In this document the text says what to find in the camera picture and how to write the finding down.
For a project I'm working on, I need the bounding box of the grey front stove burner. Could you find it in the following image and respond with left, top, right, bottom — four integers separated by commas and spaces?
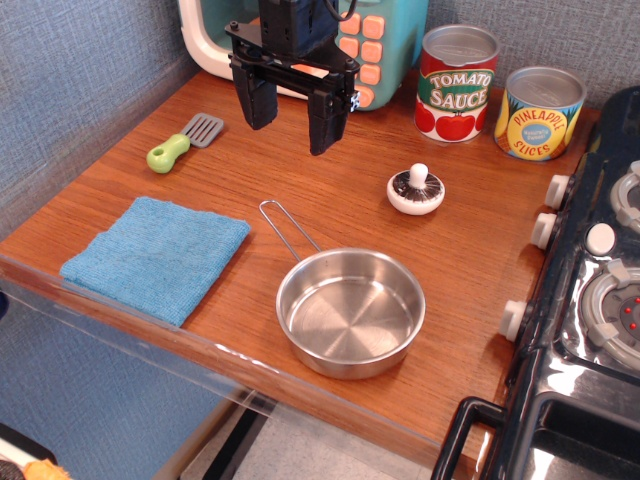
580, 259, 639, 371

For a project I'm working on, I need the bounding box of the clear acrylic table guard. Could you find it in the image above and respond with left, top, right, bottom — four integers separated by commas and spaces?
1, 254, 495, 466

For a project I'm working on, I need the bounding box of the white round stove button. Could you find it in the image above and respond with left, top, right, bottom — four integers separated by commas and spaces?
585, 223, 616, 256

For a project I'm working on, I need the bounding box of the grey rear stove burner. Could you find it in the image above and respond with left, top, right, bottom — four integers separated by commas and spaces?
610, 160, 640, 233

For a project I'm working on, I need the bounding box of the white stove knob middle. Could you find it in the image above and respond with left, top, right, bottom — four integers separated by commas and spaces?
530, 213, 557, 250

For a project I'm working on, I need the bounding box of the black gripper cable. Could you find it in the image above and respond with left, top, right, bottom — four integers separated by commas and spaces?
322, 0, 359, 23

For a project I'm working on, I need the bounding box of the tomato sauce can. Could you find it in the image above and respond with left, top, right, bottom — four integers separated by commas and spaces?
414, 24, 500, 143

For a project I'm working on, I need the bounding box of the white stove knob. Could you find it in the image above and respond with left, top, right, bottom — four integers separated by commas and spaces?
499, 300, 528, 342
530, 213, 557, 250
545, 175, 571, 210

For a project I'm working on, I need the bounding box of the teal toy microwave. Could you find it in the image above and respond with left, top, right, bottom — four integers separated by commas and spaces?
178, 0, 428, 111

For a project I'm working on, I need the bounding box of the white stove knob top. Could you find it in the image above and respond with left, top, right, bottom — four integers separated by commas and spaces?
545, 175, 571, 210

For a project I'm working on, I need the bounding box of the stainless steel pot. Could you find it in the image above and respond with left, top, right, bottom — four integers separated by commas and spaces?
258, 199, 427, 381

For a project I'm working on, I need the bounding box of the green handled grey spatula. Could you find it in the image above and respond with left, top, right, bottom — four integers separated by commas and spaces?
146, 113, 224, 174

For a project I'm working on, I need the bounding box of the white stove knob bottom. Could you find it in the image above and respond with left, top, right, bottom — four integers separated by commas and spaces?
499, 300, 528, 342

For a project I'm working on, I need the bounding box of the pineapple slices can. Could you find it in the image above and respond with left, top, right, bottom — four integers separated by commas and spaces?
494, 66, 587, 162

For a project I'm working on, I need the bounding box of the black oven door handle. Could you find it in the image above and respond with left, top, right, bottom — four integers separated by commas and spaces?
431, 396, 506, 480

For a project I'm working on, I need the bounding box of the blue folded cloth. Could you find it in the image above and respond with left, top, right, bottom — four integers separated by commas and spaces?
60, 197, 250, 327

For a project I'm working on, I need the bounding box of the grey stove burner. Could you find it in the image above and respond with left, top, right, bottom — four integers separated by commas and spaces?
580, 259, 639, 371
610, 160, 640, 233

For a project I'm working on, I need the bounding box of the orange plush object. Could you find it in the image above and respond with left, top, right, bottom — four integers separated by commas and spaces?
23, 459, 71, 480

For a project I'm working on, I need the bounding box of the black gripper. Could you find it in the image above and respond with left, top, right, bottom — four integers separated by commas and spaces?
225, 1, 360, 156

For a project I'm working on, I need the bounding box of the black toy stove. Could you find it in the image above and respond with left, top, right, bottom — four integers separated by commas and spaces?
430, 85, 640, 480

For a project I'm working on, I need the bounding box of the toy mushroom slice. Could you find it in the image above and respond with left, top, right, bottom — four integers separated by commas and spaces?
386, 163, 446, 216

